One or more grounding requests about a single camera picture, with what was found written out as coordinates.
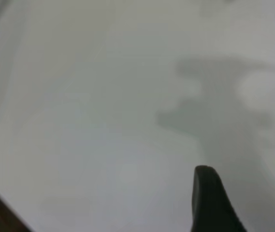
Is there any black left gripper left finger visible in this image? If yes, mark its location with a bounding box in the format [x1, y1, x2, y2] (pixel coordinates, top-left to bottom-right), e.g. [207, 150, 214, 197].
[191, 165, 248, 232]

